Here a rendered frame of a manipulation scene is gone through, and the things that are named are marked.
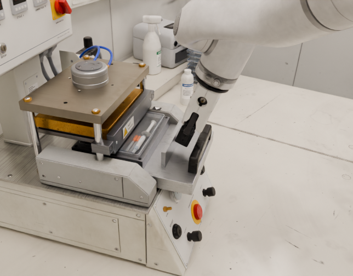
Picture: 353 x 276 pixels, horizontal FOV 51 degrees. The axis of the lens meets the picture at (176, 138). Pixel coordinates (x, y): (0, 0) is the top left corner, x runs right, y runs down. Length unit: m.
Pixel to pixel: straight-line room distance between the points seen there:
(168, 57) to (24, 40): 0.96
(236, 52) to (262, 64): 2.60
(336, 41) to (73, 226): 2.59
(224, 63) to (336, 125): 0.91
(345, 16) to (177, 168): 0.48
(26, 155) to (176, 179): 0.38
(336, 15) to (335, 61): 2.71
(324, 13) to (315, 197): 0.76
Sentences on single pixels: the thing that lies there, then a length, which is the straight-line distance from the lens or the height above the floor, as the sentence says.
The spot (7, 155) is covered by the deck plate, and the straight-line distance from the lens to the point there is 0.98.
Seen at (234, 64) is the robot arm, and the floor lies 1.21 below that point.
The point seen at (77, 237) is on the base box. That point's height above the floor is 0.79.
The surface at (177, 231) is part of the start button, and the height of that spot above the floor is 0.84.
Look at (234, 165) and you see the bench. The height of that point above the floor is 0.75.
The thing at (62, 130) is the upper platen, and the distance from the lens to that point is 0.83.
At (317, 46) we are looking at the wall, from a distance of 3.15.
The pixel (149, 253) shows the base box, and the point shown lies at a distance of 0.86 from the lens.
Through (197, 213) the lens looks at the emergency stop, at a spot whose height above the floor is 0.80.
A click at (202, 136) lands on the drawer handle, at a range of 0.84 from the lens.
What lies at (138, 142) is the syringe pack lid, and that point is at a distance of 0.82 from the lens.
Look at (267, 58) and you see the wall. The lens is 3.26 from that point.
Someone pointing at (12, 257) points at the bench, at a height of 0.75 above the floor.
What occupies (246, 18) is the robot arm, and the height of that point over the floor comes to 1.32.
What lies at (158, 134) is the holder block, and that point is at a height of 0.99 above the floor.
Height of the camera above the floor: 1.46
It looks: 33 degrees down
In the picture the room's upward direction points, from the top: 2 degrees clockwise
